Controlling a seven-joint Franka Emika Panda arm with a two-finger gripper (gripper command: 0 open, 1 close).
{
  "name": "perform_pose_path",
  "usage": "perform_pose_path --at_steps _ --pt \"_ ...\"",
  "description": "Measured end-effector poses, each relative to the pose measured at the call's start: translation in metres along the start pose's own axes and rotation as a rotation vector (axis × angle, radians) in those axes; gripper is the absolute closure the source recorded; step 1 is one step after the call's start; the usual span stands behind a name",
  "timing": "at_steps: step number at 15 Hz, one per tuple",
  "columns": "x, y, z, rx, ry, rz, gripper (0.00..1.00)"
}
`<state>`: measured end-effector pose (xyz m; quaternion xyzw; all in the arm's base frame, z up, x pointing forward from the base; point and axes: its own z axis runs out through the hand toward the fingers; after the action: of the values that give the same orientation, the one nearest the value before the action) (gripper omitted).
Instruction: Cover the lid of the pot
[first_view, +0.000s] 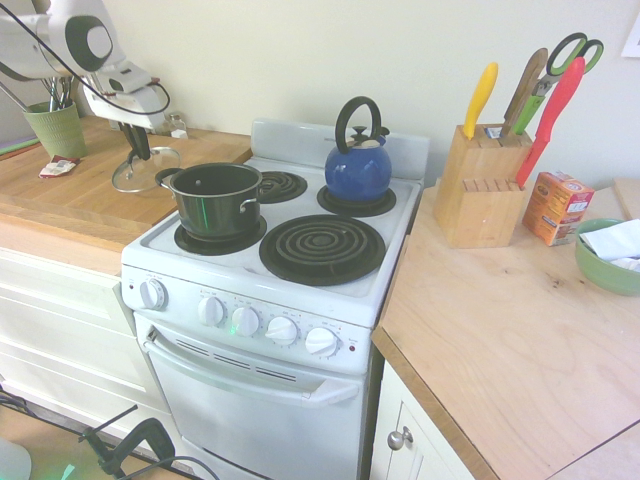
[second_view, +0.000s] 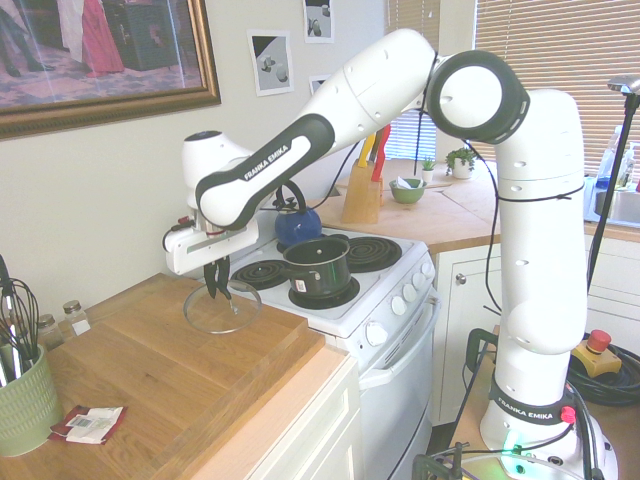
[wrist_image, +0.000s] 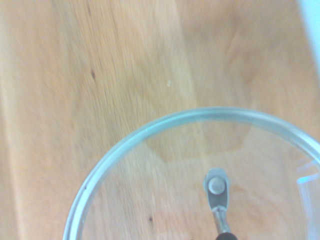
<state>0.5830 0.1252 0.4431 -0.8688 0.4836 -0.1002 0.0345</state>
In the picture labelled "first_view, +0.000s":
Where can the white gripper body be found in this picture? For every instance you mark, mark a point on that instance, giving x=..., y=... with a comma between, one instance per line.
x=135, y=110

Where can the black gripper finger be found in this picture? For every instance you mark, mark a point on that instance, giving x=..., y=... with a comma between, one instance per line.
x=143, y=145
x=127, y=136

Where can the glass pot lid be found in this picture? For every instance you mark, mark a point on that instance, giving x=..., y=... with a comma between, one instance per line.
x=150, y=172

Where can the black cooking pot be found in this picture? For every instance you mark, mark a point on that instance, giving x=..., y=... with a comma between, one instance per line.
x=215, y=215

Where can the clear salt shaker jar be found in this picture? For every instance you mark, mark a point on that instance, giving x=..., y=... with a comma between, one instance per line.
x=178, y=127

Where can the green ribbed utensil cup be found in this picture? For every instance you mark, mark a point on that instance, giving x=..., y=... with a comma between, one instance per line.
x=57, y=132

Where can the red white packet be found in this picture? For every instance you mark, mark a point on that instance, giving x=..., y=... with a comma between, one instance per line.
x=55, y=167

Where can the large black coil burner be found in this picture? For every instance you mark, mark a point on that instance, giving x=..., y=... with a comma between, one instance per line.
x=187, y=242
x=322, y=250

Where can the green flat mat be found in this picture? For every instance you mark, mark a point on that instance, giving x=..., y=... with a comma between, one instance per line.
x=15, y=144

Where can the silver metal rod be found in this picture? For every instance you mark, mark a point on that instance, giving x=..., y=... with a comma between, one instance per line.
x=14, y=97

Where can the small black coil burner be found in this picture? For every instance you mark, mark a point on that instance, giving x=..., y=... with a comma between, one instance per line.
x=285, y=185
x=330, y=206

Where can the white stove knob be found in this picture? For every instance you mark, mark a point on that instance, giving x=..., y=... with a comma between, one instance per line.
x=245, y=321
x=211, y=311
x=321, y=342
x=281, y=331
x=152, y=295

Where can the white drawer cabinet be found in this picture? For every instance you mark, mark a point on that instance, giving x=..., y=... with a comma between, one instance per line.
x=60, y=330

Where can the black clamp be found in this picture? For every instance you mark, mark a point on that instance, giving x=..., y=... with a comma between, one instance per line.
x=145, y=435

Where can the white electric stove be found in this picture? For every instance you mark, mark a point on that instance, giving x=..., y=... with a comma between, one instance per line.
x=260, y=415

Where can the white rounded base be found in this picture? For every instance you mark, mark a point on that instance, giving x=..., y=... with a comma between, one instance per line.
x=12, y=460

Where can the wooden knife block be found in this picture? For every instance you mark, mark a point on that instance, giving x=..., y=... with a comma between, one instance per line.
x=480, y=205

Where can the blue tag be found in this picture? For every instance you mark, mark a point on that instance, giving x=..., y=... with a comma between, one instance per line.
x=494, y=132

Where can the green black kitchen scissors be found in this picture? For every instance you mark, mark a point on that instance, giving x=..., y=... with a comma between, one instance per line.
x=529, y=112

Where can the silver cabinet knob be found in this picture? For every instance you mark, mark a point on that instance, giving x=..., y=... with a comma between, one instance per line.
x=397, y=439

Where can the white door cabinet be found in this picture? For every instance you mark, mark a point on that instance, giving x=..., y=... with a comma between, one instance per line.
x=415, y=450

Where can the orange baking soda box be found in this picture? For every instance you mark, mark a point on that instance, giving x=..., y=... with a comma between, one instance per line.
x=555, y=210

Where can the green ceramic bowl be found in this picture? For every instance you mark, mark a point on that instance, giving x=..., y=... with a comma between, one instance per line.
x=600, y=272

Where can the white crumpled paper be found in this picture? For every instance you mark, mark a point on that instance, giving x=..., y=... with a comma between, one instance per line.
x=612, y=240

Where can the wooden cutting board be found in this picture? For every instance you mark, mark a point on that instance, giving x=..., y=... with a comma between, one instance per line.
x=630, y=197

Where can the white paper sheet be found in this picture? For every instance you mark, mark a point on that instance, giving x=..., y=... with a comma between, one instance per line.
x=632, y=37

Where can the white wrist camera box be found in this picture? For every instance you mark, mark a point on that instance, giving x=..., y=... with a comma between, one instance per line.
x=127, y=77

